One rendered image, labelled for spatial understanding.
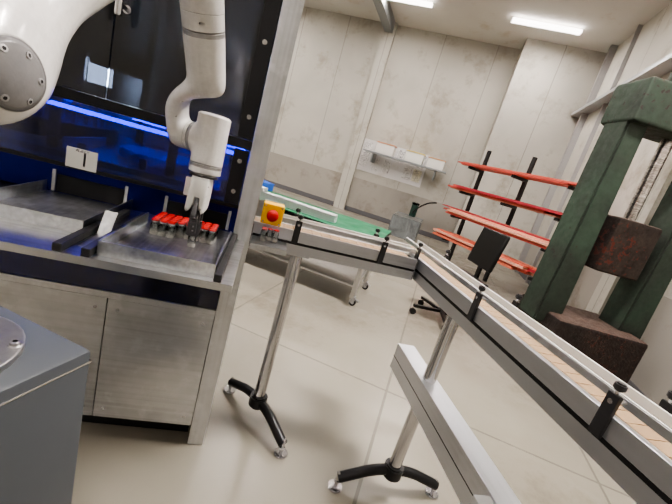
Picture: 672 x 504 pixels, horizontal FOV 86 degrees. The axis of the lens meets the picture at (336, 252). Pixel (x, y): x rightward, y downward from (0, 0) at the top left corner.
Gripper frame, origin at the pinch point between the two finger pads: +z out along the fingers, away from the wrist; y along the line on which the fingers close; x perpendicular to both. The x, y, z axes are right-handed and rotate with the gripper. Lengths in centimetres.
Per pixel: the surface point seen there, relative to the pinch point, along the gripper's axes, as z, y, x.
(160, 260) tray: 4.2, 19.2, -3.1
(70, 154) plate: -8.8, -18.0, -40.8
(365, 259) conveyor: 5, -29, 62
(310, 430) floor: 94, -33, 63
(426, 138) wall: -135, -774, 372
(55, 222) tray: 4.3, 7.8, -30.7
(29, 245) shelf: 5.9, 21.3, -28.8
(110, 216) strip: 1.2, 2.8, -20.6
